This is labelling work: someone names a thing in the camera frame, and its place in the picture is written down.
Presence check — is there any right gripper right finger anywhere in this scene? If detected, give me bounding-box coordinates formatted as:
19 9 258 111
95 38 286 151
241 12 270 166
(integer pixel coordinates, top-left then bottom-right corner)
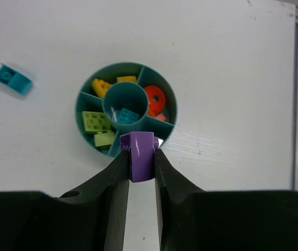
154 149 298 250

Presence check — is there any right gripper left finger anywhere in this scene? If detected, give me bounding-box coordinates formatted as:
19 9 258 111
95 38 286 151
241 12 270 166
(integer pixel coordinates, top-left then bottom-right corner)
0 151 129 250

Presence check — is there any lime green lego piece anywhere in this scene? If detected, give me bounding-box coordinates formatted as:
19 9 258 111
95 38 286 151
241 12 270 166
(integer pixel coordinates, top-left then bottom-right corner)
94 131 115 149

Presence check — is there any purple lego figure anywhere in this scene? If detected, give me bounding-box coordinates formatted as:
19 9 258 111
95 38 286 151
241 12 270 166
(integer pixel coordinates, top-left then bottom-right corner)
119 131 159 182

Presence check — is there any small orange lego piece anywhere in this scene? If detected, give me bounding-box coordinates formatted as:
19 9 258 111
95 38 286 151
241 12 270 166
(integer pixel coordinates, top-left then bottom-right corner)
156 113 167 122

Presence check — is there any orange round lego piece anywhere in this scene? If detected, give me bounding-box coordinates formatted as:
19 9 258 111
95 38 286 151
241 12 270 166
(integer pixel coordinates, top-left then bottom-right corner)
144 85 165 117

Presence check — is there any small orange-yellow lego brick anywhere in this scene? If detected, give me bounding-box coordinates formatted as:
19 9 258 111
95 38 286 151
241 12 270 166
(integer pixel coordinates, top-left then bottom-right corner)
92 78 112 98

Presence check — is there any yellow lego brick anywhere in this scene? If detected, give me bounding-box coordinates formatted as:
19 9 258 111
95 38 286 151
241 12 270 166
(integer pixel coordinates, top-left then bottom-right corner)
116 75 137 84

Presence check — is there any teal lego block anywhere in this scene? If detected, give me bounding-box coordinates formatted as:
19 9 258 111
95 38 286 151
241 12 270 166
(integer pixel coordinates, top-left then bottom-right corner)
0 64 32 96

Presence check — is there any lime lego in container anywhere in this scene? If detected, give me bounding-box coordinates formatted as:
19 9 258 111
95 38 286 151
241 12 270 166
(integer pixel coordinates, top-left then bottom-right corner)
82 111 111 133

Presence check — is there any small teal lego brick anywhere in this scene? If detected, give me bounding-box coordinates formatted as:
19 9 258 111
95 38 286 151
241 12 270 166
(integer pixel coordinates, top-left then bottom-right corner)
117 108 140 124

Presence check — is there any teal round divided container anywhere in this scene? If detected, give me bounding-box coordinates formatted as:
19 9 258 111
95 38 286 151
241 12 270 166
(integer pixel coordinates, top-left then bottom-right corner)
75 62 177 157

